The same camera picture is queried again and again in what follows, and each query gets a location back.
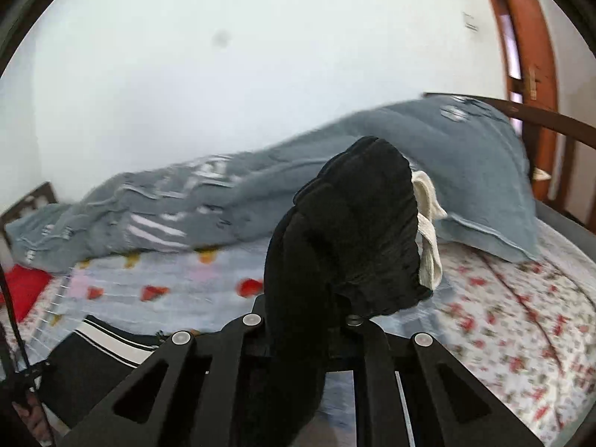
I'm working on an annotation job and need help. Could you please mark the grey quilted comforter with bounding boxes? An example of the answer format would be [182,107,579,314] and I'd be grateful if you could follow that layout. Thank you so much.
[6,95,538,273]

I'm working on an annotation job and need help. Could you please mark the brown wooden door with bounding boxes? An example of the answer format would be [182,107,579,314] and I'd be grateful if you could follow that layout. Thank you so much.
[475,0,560,201]

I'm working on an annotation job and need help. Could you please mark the fruit pattern bed sheet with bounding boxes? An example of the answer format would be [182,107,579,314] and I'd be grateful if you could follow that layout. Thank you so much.
[27,236,458,447]

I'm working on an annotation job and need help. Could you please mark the red pillow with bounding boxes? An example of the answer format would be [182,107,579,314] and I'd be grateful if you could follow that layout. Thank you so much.
[4,264,51,323]

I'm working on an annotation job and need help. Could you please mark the white wall switch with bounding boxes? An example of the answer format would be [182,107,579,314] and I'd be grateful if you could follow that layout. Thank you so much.
[463,12,479,32]

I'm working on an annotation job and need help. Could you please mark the dark wooden headboard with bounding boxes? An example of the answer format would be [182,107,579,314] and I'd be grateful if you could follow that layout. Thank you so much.
[1,182,57,231]

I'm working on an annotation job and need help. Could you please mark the person's right hand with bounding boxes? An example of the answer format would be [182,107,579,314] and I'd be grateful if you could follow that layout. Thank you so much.
[13,391,53,443]

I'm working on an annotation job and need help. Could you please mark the black pants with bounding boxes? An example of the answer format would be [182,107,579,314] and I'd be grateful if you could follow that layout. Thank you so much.
[41,135,449,447]

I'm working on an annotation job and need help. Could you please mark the floral mattress cover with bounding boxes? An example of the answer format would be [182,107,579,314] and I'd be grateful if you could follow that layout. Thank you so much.
[7,224,595,446]

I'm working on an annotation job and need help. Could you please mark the black cable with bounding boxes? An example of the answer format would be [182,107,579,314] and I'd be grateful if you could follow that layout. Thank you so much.
[0,264,57,447]

